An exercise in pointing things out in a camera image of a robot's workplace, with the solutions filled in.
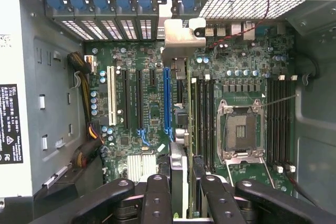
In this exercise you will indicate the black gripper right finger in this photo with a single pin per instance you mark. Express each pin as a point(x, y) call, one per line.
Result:
point(220, 203)

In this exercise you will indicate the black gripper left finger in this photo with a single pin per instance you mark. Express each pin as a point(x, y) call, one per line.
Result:
point(157, 203)

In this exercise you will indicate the silver chipset heatsink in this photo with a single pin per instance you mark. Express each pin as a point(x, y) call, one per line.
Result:
point(141, 166)

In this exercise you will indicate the silver socket cover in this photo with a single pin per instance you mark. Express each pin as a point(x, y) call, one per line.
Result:
point(246, 158)

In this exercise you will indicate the CPU socket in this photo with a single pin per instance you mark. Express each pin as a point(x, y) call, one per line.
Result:
point(240, 129)

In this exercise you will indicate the blue expansion slot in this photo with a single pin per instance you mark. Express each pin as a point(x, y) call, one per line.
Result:
point(167, 98)

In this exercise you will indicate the long black expansion slot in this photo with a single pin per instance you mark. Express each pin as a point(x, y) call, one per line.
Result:
point(126, 98)
point(140, 98)

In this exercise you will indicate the white expansion slot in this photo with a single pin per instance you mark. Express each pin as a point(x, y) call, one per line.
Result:
point(112, 95)

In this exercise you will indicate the thin locking lever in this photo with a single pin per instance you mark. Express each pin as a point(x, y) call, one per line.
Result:
point(281, 102)

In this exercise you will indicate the short black expansion slot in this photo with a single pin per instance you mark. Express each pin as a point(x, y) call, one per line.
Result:
point(152, 77)

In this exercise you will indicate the open black PC case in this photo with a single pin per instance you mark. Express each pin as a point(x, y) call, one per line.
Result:
point(315, 103)

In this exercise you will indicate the green motherboard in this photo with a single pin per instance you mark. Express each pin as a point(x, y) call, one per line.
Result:
point(236, 58)

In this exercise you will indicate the white power connector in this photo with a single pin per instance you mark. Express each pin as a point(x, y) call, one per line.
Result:
point(91, 64)

